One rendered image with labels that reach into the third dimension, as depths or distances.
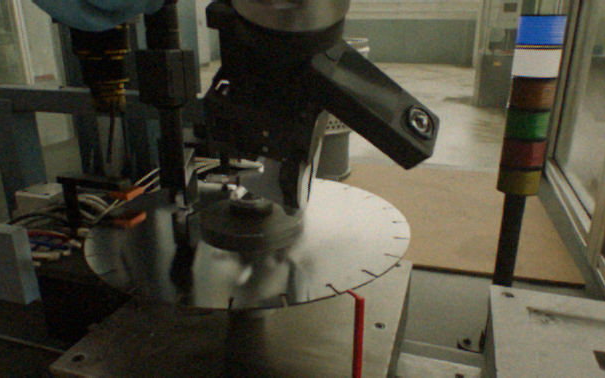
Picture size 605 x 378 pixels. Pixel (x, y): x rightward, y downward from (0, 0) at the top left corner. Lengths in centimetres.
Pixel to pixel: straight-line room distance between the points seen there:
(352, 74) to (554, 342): 28
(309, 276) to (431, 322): 35
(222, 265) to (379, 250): 15
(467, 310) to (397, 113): 48
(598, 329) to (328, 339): 24
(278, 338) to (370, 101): 27
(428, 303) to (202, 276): 44
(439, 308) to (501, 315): 29
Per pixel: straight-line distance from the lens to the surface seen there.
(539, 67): 56
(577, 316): 52
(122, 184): 59
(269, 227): 48
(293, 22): 29
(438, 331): 72
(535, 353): 45
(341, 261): 44
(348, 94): 33
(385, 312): 56
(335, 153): 122
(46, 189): 90
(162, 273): 43
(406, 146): 35
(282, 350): 50
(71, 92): 88
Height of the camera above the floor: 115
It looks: 19 degrees down
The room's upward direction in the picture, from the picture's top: straight up
